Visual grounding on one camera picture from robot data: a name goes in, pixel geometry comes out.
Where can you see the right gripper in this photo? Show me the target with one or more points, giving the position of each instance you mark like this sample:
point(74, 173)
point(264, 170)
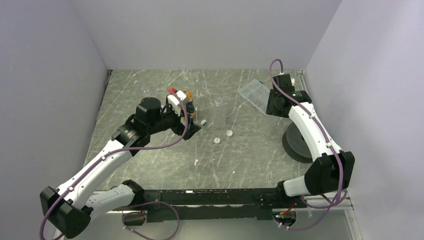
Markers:
point(271, 109)

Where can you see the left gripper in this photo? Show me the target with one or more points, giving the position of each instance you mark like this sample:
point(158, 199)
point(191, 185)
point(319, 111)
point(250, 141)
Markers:
point(179, 128)

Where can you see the short clear plastic bottle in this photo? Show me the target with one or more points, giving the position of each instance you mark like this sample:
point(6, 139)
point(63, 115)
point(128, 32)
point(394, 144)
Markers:
point(219, 113)

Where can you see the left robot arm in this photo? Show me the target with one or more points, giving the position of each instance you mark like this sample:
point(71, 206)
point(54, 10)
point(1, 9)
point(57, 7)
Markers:
point(72, 205)

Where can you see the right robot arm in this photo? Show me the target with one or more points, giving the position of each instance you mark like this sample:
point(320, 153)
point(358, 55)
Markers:
point(331, 167)

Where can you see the white blue-rimmed bottle cap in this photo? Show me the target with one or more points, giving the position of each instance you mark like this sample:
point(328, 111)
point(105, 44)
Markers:
point(203, 122)

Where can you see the orange juice bottle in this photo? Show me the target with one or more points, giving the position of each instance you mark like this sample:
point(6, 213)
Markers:
point(190, 107)

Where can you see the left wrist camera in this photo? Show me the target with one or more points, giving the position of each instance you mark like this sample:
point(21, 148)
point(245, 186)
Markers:
point(177, 99)

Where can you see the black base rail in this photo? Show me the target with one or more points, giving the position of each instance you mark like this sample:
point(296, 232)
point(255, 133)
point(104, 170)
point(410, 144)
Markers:
point(211, 204)

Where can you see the aluminium frame rail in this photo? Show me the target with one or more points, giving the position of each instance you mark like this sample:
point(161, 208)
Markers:
point(282, 219)

